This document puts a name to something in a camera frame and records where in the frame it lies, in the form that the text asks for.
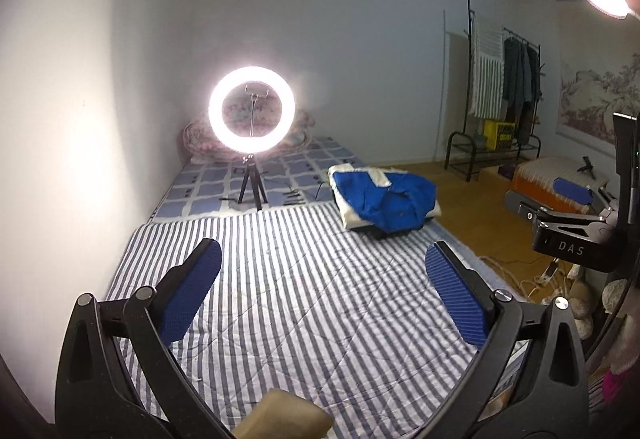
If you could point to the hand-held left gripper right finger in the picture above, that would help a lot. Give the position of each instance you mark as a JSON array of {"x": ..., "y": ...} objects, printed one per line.
[{"x": 462, "y": 299}]

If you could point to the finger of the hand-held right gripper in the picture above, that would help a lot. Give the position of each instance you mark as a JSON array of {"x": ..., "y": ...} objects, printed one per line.
[
  {"x": 575, "y": 191},
  {"x": 522, "y": 208}
]

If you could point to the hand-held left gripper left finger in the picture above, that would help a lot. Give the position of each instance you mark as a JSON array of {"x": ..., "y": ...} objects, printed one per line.
[{"x": 192, "y": 284}]

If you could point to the person's right forearm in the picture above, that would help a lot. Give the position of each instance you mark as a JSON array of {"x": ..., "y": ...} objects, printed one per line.
[{"x": 612, "y": 381}]

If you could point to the dark hanging clothes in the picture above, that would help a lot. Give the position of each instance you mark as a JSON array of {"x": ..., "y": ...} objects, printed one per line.
[{"x": 520, "y": 74}]

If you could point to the black clothes rack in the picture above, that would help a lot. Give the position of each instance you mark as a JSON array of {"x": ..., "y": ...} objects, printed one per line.
[{"x": 469, "y": 44}]

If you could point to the small black tripod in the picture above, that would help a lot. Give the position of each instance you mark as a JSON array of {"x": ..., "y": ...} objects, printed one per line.
[{"x": 587, "y": 166}]

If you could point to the orange mattress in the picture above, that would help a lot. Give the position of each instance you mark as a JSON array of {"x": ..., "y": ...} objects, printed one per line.
[{"x": 540, "y": 179}]

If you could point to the beige plush object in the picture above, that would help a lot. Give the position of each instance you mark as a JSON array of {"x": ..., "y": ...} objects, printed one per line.
[{"x": 580, "y": 304}]

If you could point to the yellow crate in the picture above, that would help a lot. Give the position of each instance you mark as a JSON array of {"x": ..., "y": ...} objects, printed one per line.
[{"x": 500, "y": 134}]

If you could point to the blue white striped blanket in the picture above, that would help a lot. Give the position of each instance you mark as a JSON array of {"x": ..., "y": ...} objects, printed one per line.
[{"x": 300, "y": 294}]

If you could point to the black tripod stand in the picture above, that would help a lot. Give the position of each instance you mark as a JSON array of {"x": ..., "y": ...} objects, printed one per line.
[{"x": 248, "y": 179}]

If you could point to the striped hanging towel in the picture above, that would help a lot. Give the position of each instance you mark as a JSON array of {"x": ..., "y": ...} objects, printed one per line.
[{"x": 487, "y": 79}]

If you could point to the floral pillow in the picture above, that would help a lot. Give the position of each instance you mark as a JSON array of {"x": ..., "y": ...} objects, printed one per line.
[{"x": 195, "y": 144}]

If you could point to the beige cloth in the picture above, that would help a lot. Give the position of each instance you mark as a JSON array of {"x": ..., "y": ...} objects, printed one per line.
[{"x": 280, "y": 414}]

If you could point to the blue checked bed sheet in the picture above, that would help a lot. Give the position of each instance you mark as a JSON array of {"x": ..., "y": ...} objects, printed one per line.
[{"x": 300, "y": 169}]

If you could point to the landscape wall poster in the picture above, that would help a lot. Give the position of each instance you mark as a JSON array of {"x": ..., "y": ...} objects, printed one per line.
[{"x": 595, "y": 94}]

